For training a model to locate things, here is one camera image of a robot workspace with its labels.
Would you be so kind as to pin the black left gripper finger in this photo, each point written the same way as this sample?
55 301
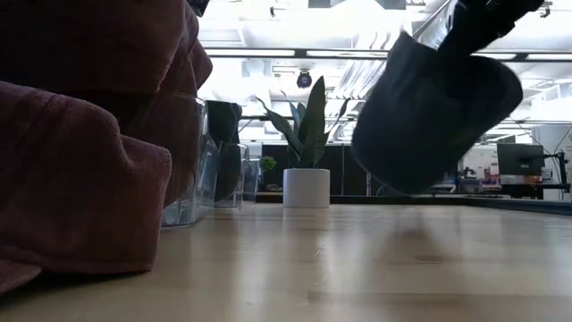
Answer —
198 6

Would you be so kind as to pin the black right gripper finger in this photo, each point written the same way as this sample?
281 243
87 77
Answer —
469 40

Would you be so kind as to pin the small green bushy plant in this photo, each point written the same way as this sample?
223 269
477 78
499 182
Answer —
268 163

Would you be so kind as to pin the black overhead camera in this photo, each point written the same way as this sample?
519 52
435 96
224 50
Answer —
304 80

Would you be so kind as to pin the blue cotton baseball cap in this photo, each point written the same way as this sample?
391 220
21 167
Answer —
424 125
223 121

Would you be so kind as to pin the white round plant pot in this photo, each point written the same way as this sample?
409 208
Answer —
306 188

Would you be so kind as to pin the black computer monitor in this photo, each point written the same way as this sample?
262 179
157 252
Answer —
520 158

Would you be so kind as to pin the green snake plant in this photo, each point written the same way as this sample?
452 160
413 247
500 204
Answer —
313 134

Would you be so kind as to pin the black partition wall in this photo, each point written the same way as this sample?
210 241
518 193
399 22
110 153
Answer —
344 170

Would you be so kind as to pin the black aluminium table frame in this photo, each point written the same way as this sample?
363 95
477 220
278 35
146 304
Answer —
514 203

